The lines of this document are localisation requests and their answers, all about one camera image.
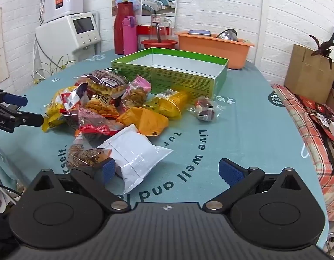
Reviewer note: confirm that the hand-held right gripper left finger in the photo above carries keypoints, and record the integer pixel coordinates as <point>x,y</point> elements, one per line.
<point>109,169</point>

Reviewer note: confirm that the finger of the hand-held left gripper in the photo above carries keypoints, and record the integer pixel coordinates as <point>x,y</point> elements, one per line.
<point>16,99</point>
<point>31,119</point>

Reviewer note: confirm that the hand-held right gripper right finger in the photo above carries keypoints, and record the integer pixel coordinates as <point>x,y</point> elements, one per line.
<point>230,172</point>

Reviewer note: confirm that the clear brown cookie packet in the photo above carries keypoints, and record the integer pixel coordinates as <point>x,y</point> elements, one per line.
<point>83,154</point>

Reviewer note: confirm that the white snack packet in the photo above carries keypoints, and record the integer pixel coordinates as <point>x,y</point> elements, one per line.
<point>134,151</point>

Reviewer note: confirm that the orange snack packet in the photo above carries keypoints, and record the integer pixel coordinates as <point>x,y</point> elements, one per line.
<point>142,120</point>

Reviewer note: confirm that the red cookie-print snack packet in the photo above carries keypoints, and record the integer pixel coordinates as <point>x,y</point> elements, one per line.
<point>102,107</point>

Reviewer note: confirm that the brown pastry packet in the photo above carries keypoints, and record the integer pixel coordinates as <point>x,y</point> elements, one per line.
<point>107,82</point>

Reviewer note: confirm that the clear yellow snack packet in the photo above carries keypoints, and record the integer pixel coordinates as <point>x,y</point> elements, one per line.
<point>167,103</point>

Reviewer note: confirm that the green cardboard box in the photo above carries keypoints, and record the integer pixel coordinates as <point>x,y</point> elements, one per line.
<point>183,75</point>

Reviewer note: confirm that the silver red-white snack packet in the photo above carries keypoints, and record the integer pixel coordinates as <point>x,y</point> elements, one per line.
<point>72,97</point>

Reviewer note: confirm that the green spindly plant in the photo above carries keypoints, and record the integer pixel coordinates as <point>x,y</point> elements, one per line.
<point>54,65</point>

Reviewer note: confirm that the clear candy packet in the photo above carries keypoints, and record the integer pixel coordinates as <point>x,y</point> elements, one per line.
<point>206,109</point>

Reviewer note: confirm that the white appliance with screen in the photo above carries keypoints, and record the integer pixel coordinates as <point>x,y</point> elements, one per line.
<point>58,35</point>

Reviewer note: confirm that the pink-topped peanut packet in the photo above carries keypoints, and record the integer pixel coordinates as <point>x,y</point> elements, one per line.
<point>137,92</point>

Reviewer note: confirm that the plaid blanket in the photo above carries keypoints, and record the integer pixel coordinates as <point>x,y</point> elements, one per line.
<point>299,116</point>

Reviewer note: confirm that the red printed bag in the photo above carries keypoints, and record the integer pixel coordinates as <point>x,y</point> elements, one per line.
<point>313,104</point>

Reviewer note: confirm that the white water purifier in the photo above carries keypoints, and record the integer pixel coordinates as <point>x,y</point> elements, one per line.
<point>66,0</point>

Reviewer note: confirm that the brown cardboard box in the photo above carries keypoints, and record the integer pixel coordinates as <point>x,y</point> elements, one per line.
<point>305,78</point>

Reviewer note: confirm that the orange plastic basin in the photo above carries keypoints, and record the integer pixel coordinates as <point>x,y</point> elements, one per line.
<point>223,51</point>

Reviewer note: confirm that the red thermos jug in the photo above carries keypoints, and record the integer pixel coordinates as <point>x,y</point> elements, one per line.
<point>119,29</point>

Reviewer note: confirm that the pink bottle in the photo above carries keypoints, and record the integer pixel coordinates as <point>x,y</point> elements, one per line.
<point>130,38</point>

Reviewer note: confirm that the metal pot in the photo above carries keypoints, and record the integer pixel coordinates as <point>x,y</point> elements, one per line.
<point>229,35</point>

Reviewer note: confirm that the red paper banner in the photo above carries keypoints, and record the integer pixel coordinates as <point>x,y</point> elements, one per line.
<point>142,29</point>

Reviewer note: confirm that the blue-lidded container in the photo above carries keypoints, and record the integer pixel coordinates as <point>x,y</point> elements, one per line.
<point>199,32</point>

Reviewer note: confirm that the dark stirring stick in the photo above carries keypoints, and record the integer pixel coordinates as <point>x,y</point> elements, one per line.
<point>158,32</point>

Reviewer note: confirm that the glass pitcher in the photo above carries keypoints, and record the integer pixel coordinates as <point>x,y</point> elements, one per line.
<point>167,29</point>

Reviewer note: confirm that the dark dried plant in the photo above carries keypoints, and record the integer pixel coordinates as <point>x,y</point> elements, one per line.
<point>325,47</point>

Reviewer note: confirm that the beige wall board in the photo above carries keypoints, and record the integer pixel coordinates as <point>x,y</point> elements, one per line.
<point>0,54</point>

